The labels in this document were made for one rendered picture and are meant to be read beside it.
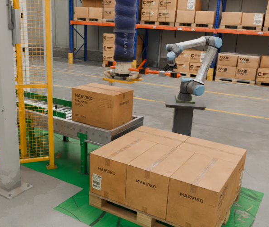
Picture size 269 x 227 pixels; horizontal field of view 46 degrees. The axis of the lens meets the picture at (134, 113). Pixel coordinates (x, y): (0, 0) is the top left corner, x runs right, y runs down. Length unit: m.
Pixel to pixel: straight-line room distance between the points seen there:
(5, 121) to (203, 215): 1.96
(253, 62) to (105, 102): 7.32
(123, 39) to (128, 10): 0.29
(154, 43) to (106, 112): 9.00
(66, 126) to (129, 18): 1.39
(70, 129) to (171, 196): 1.53
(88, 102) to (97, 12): 8.54
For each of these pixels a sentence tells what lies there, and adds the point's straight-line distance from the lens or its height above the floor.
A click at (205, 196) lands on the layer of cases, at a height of 0.48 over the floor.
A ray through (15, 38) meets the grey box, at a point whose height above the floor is 1.51.
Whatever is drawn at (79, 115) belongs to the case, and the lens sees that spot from 3.71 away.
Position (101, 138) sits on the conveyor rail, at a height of 0.50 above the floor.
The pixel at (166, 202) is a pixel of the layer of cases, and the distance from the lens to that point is 2.68.
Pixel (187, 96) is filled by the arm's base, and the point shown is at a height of 0.84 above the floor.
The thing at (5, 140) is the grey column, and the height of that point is 0.57.
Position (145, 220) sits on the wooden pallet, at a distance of 2.87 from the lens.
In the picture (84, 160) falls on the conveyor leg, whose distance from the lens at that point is 3.65.
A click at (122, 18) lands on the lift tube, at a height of 1.74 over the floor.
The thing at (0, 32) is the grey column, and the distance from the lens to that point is 3.05.
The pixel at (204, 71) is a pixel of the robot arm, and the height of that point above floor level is 1.18.
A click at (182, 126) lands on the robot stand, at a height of 0.43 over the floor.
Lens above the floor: 1.73
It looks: 16 degrees down
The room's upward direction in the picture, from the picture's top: 3 degrees clockwise
